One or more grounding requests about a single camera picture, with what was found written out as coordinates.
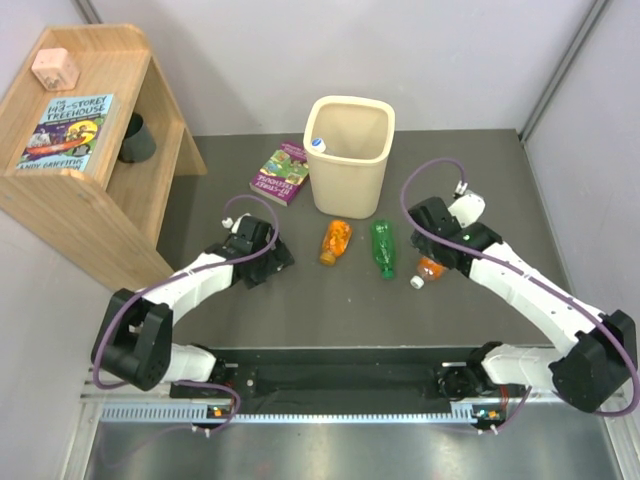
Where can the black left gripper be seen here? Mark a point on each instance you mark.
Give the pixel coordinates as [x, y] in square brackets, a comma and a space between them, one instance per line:
[279, 258]

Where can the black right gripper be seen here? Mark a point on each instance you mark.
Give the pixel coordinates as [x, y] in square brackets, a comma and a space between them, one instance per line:
[420, 242]

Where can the green plastic bottle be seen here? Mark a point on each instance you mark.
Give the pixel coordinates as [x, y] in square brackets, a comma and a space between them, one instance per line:
[383, 248]

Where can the orange bottle white cap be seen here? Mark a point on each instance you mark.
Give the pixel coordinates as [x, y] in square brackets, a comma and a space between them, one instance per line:
[427, 271]

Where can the small orange bottle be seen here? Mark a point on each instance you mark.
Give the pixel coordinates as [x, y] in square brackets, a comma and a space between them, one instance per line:
[335, 242]

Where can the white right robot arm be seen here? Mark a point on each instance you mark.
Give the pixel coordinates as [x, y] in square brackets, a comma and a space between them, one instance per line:
[592, 354]

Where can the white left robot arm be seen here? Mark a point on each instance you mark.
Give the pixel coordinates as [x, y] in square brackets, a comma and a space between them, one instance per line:
[135, 340]

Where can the cream plastic bin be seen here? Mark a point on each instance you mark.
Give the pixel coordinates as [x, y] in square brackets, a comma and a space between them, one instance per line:
[347, 180]

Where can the purple Treehouse book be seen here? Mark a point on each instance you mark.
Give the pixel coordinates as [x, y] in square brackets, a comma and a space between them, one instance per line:
[283, 175]

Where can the wooden shelf unit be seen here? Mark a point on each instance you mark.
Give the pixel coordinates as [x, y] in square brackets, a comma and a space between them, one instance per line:
[106, 220]

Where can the dark grey cup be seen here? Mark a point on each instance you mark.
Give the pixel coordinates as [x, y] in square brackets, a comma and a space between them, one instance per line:
[138, 144]

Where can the blue Treehouse book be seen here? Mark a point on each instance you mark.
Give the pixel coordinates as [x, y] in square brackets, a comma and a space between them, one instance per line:
[69, 133]

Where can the pink cube block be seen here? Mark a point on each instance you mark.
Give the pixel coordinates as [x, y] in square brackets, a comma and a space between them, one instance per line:
[55, 69]

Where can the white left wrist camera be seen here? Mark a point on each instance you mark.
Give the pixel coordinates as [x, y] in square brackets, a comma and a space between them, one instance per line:
[233, 224]

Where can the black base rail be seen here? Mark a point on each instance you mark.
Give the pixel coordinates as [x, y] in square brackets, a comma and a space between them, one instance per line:
[347, 380]

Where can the aluminium corner post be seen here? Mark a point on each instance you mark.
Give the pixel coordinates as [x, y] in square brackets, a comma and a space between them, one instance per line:
[570, 54]

